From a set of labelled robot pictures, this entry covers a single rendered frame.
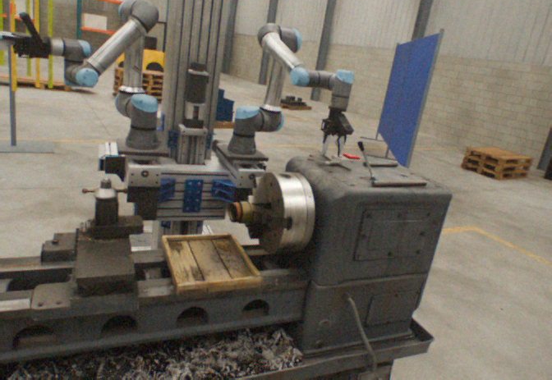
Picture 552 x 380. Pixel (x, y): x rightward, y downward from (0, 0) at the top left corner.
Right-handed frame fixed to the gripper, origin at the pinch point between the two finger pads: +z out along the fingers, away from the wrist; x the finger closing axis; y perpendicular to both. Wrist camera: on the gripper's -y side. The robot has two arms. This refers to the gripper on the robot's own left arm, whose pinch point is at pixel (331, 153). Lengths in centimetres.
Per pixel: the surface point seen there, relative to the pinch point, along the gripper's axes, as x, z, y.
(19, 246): 142, 130, 176
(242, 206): 43.4, 18.2, -14.3
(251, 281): 42, 40, -30
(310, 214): 21.4, 16.4, -26.8
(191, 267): 61, 41, -16
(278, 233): 31.9, 25.0, -24.0
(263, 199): 33.9, 16.7, -10.6
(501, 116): -896, 27, 598
